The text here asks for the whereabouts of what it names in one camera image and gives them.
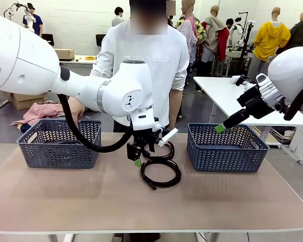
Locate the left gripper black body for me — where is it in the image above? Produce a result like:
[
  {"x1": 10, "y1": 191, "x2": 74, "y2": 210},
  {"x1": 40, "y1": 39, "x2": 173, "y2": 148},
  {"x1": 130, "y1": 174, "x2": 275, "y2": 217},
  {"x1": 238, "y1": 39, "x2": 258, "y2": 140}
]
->
[{"x1": 132, "y1": 127, "x2": 159, "y2": 152}]

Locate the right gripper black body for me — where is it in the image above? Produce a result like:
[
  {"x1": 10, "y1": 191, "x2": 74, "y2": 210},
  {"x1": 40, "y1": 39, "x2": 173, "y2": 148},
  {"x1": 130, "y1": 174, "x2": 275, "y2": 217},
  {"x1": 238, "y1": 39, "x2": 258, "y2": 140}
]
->
[{"x1": 236, "y1": 87, "x2": 268, "y2": 118}]

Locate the black braided USB cable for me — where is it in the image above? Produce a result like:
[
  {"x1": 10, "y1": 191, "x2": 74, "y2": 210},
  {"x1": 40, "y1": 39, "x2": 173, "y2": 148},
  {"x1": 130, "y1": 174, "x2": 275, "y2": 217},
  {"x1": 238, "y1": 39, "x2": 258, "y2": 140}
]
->
[{"x1": 140, "y1": 159, "x2": 182, "y2": 191}]

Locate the person's left forearm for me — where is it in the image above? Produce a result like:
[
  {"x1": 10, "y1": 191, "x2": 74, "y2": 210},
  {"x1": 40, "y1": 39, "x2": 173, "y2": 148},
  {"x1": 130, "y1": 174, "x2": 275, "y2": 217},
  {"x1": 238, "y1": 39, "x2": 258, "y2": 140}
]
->
[{"x1": 169, "y1": 88, "x2": 184, "y2": 129}]

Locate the person's right hand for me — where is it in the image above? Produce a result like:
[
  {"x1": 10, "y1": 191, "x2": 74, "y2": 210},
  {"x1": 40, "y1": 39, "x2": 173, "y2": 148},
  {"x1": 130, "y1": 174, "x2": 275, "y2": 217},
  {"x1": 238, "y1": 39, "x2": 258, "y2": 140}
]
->
[{"x1": 68, "y1": 97, "x2": 86, "y2": 126}]

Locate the white side table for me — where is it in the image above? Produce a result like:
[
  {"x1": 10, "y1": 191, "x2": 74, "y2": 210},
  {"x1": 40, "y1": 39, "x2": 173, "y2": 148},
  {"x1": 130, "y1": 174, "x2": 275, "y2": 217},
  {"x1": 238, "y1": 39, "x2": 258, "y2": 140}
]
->
[{"x1": 193, "y1": 76, "x2": 303, "y2": 157}]

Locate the grey-blue plastic lattice basket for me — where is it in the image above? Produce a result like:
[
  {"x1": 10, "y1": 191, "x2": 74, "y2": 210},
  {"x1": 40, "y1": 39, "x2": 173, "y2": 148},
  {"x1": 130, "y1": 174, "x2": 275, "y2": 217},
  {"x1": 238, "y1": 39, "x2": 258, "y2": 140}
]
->
[
  {"x1": 186, "y1": 123, "x2": 271, "y2": 173},
  {"x1": 17, "y1": 119, "x2": 103, "y2": 169}
]

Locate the black tripod stand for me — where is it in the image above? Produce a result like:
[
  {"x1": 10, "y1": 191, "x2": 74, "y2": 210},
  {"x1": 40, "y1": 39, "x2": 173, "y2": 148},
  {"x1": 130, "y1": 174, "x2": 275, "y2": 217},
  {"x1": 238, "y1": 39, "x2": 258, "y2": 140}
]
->
[{"x1": 238, "y1": 12, "x2": 255, "y2": 67}]

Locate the mannequin with yellow hoodie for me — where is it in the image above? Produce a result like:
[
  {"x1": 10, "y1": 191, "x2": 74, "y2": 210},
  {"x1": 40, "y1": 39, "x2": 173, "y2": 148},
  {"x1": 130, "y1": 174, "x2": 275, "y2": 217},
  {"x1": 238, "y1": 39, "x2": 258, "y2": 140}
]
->
[{"x1": 253, "y1": 7, "x2": 291, "y2": 76}]

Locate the white humanoid background robot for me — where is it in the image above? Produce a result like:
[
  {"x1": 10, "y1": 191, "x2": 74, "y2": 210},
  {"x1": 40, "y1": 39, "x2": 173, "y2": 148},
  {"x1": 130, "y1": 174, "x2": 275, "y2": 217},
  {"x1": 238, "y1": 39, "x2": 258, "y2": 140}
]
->
[{"x1": 229, "y1": 15, "x2": 246, "y2": 47}]

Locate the mannequin with beige red hoodie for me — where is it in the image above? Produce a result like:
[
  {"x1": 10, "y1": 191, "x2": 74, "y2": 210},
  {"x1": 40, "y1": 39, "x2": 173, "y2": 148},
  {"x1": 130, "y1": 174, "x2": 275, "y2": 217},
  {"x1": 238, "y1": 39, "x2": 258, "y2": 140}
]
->
[{"x1": 201, "y1": 5, "x2": 230, "y2": 76}]

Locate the mannequin with dark jacket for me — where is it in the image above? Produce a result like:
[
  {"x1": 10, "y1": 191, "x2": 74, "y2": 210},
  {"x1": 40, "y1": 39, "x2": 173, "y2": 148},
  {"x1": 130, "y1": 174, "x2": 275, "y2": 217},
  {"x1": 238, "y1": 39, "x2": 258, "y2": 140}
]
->
[{"x1": 283, "y1": 12, "x2": 303, "y2": 49}]

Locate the mannequin with floral shirt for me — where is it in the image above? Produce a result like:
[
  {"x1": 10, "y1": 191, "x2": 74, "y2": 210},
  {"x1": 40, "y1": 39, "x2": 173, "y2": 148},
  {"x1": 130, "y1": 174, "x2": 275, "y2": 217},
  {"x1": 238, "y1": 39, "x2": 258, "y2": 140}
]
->
[{"x1": 175, "y1": 0, "x2": 207, "y2": 76}]

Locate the person in white sweatshirt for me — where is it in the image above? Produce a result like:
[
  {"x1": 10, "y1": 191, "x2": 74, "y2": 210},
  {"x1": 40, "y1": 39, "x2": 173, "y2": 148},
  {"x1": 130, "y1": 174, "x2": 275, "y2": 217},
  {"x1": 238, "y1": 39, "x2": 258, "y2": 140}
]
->
[{"x1": 89, "y1": 0, "x2": 190, "y2": 133}]

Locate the white background table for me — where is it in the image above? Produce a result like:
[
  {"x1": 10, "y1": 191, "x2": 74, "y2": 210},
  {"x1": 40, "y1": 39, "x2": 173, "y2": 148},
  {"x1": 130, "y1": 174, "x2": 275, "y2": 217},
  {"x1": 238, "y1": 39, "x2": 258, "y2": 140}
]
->
[{"x1": 59, "y1": 54, "x2": 98, "y2": 70}]

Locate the red checked cloth pile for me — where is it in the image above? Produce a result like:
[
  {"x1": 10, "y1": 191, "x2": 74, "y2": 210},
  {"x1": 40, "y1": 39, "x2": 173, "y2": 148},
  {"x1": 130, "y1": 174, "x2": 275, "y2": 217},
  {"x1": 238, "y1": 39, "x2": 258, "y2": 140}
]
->
[{"x1": 12, "y1": 101, "x2": 75, "y2": 128}]

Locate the black office chair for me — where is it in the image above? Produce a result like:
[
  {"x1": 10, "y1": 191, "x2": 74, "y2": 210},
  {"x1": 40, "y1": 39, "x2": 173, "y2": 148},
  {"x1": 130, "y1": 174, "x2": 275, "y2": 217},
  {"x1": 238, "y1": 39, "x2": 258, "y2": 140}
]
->
[
  {"x1": 41, "y1": 33, "x2": 55, "y2": 47},
  {"x1": 95, "y1": 34, "x2": 107, "y2": 47}
]

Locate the cardboard box on table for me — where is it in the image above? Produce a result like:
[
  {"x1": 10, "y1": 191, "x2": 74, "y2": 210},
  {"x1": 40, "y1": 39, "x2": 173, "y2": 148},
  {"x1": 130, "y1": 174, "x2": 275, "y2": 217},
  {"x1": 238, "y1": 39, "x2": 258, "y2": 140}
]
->
[{"x1": 54, "y1": 48, "x2": 75, "y2": 61}]

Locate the large cardboard floor box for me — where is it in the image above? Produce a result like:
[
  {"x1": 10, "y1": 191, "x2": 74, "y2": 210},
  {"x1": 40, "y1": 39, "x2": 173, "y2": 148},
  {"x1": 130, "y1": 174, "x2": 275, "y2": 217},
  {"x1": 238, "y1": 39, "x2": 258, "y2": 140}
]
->
[{"x1": 9, "y1": 92, "x2": 45, "y2": 111}]

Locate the background person black hair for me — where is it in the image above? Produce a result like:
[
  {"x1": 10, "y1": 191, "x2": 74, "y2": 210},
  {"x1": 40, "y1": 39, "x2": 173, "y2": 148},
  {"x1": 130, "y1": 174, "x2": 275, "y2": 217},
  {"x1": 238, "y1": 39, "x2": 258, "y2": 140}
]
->
[{"x1": 112, "y1": 7, "x2": 125, "y2": 27}]

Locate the man in blue shirt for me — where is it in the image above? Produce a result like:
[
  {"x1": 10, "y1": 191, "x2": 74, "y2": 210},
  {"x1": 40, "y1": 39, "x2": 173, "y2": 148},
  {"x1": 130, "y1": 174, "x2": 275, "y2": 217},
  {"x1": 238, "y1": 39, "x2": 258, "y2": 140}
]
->
[{"x1": 22, "y1": 3, "x2": 44, "y2": 36}]

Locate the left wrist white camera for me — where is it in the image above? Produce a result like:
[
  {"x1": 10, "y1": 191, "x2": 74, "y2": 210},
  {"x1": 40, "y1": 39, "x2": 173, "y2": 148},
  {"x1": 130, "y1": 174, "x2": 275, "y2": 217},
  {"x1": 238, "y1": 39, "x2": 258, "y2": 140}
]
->
[{"x1": 153, "y1": 121, "x2": 179, "y2": 148}]

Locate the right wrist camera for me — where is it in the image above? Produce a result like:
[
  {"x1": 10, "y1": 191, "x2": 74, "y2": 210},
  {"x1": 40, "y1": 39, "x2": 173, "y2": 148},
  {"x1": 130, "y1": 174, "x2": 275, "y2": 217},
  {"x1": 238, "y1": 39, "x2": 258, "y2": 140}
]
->
[{"x1": 229, "y1": 75, "x2": 258, "y2": 89}]

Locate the right arm black hose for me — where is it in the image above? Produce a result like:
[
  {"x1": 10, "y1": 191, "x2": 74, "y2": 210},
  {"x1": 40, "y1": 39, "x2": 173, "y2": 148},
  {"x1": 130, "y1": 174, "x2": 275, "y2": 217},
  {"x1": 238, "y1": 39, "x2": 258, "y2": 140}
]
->
[{"x1": 283, "y1": 87, "x2": 303, "y2": 121}]

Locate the arm black hose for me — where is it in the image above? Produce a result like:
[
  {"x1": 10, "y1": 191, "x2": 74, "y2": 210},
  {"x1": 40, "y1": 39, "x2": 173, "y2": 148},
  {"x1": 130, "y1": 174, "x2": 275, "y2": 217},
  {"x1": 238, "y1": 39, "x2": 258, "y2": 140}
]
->
[
  {"x1": 283, "y1": 87, "x2": 303, "y2": 121},
  {"x1": 57, "y1": 93, "x2": 134, "y2": 153}
]

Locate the left arm black hose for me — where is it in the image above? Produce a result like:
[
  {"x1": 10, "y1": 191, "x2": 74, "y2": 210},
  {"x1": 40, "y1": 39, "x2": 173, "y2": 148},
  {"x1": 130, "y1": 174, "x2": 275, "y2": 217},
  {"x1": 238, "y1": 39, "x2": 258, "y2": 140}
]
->
[{"x1": 57, "y1": 93, "x2": 134, "y2": 153}]

